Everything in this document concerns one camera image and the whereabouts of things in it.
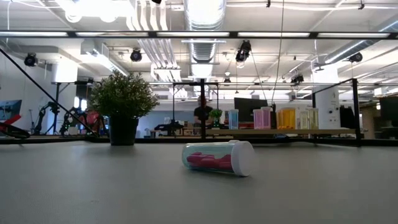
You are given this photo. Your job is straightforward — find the black aluminium table frame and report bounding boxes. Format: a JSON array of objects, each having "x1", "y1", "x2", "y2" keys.
[{"x1": 0, "y1": 136, "x2": 398, "y2": 147}]

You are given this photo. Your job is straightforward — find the teal medicine bottle red pills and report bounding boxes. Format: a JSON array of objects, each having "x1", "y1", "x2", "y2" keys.
[{"x1": 182, "y1": 139, "x2": 256, "y2": 177}]

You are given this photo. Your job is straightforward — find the silver ribbed ventilation duct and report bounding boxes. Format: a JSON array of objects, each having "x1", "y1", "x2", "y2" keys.
[{"x1": 183, "y1": 0, "x2": 228, "y2": 63}]

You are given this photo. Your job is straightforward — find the white square pillar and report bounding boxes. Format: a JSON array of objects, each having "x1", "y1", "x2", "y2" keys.
[{"x1": 312, "y1": 67, "x2": 340, "y2": 130}]

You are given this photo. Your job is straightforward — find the wooden shelf board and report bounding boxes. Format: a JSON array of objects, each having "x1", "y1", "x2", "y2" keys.
[{"x1": 203, "y1": 128, "x2": 357, "y2": 136}]

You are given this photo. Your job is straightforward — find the green potted plant black pot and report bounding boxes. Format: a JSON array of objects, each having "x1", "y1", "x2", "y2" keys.
[{"x1": 88, "y1": 70, "x2": 160, "y2": 146}]

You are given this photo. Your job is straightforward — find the blue red wall poster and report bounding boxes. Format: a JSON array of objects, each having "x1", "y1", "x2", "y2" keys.
[{"x1": 0, "y1": 99, "x2": 23, "y2": 125}]

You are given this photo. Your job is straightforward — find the person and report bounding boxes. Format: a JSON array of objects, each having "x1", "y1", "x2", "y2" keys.
[
  {"x1": 193, "y1": 95, "x2": 215, "y2": 126},
  {"x1": 83, "y1": 109, "x2": 102, "y2": 134}
]

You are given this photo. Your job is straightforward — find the dark background cabinet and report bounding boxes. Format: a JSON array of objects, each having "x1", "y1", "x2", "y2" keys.
[{"x1": 379, "y1": 96, "x2": 398, "y2": 139}]

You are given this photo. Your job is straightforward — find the small green background plant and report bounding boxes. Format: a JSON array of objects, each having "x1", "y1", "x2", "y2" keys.
[{"x1": 210, "y1": 108, "x2": 224, "y2": 129}]

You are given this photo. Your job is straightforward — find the black shelf side frame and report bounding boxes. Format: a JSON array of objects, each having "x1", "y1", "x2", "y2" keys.
[
  {"x1": 312, "y1": 77, "x2": 363, "y2": 147},
  {"x1": 200, "y1": 78, "x2": 206, "y2": 141}
]

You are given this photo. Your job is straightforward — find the black background monitor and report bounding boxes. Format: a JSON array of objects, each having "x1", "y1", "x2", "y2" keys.
[
  {"x1": 234, "y1": 97, "x2": 269, "y2": 124},
  {"x1": 339, "y1": 105, "x2": 357, "y2": 130}
]

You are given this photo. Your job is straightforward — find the black diagonal frame brace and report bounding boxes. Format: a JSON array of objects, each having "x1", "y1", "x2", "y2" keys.
[{"x1": 0, "y1": 48, "x2": 100, "y2": 138}]

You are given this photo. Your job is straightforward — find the black horizontal frame beam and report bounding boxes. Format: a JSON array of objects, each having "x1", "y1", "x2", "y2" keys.
[{"x1": 0, "y1": 30, "x2": 398, "y2": 40}]

